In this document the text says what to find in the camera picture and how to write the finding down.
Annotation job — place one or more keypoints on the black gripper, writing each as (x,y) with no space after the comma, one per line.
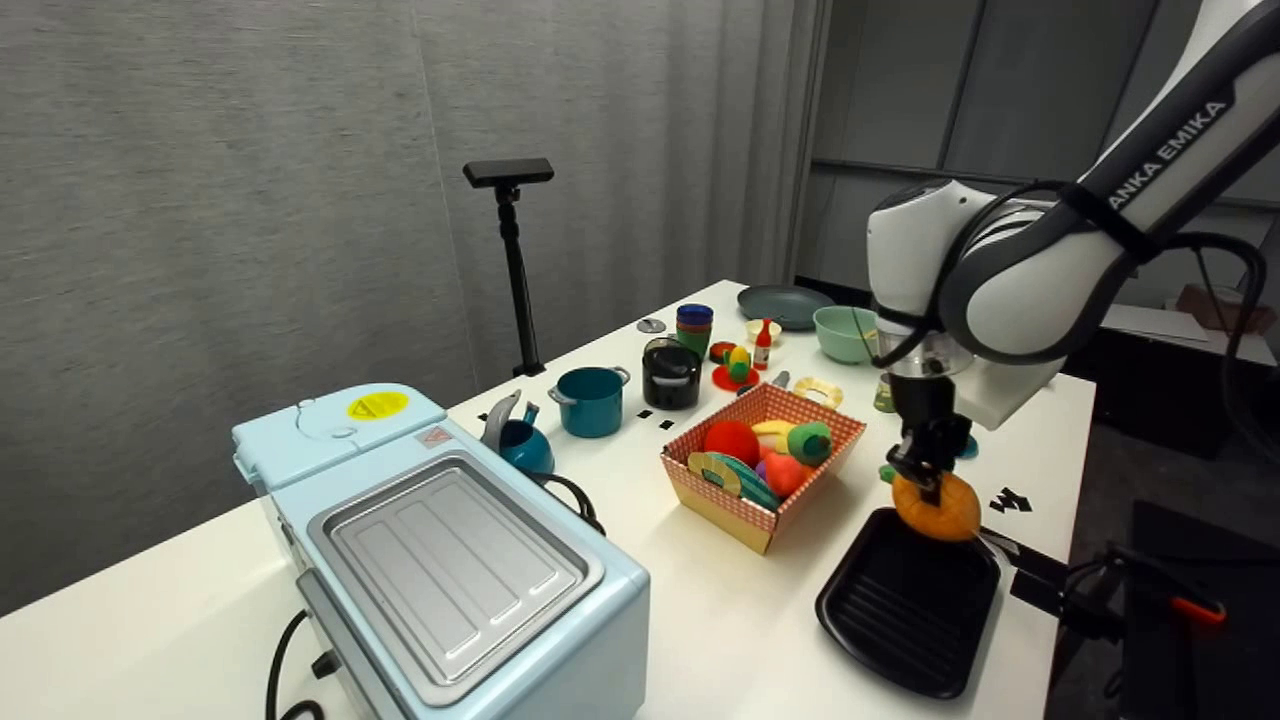
(921,396)

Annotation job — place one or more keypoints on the yellow plush ball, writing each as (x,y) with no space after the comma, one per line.
(942,513)

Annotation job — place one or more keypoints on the red plush ball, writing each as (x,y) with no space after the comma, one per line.
(728,441)

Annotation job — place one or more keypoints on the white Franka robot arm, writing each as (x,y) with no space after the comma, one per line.
(1040,264)

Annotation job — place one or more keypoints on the black grill pan tray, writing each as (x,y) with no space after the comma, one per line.
(907,607)

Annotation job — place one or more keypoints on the brown checkered cardboard box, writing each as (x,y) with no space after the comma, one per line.
(746,513)

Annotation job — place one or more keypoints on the small teal plate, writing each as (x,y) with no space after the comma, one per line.
(971,448)

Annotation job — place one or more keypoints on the small green yellow jar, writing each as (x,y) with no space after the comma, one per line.
(880,393)

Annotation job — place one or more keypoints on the black clips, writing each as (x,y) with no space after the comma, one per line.
(1011,500)

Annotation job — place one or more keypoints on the green plush toy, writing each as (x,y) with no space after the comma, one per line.
(811,441)

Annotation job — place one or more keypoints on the yellow lemon slice toy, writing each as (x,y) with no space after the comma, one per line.
(816,389)

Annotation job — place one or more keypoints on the red-orange plush toy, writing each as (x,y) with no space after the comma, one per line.
(787,479)

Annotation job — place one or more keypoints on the mint green bowl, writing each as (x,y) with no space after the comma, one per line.
(842,338)

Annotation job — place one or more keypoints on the yellow banana plush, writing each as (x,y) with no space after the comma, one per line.
(774,435)

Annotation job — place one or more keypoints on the striped watermelon slice plush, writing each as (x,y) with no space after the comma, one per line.
(728,480)

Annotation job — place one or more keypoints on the small red toy bottle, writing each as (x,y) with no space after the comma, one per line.
(765,345)

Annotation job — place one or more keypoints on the grey-green plate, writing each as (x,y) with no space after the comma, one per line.
(781,304)

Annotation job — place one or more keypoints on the small red plate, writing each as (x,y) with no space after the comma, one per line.
(725,380)

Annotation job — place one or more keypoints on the red yellow vegetable toy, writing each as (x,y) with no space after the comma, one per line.
(736,363)

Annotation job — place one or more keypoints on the black cup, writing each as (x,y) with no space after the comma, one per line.
(669,377)

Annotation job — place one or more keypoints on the stacked blue green cups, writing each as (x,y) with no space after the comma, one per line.
(693,323)

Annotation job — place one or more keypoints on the grey side table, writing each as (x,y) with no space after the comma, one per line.
(1186,334)

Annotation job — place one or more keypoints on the small grey lid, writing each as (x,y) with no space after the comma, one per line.
(651,325)

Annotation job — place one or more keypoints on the brown object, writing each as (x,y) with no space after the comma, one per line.
(1218,308)

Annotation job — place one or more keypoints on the teal toy pot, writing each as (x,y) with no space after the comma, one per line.
(588,405)

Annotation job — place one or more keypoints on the teal toy kettle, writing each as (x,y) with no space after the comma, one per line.
(527,448)

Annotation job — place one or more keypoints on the black stand with bar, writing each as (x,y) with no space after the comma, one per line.
(514,264)

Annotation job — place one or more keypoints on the light blue toaster oven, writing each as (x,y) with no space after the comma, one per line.
(453,574)

